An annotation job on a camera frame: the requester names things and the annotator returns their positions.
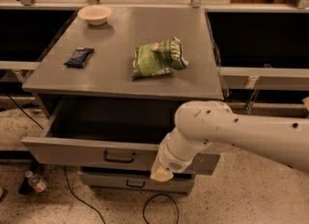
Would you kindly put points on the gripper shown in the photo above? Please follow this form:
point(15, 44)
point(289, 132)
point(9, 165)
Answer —
point(169, 162)

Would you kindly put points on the grey top drawer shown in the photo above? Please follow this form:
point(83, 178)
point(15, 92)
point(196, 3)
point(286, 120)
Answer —
point(79, 132)

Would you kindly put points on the grey drawer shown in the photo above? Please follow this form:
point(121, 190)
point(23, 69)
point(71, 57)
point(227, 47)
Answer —
point(134, 182)
point(79, 132)

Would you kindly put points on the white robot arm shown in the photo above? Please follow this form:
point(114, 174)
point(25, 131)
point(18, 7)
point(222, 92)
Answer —
point(201, 123)

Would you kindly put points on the grey bottom drawer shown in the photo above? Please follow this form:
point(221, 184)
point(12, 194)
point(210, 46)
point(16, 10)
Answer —
point(134, 182)

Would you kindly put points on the grey drawer cabinet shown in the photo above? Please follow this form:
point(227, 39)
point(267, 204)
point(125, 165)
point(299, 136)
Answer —
point(107, 72)

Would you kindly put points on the green chip bag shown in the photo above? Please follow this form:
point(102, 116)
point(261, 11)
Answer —
point(158, 58)

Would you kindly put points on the small tin can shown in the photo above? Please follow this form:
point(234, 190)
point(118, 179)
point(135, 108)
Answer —
point(38, 183)

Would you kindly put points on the black cabinet leg stand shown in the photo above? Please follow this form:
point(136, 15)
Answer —
point(25, 187)

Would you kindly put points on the dark blue snack packet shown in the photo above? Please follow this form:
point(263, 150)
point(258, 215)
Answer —
point(79, 57)

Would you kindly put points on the white bowl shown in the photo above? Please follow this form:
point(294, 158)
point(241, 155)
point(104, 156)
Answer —
point(95, 14)

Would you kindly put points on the black top drawer handle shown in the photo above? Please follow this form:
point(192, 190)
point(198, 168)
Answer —
point(118, 158)

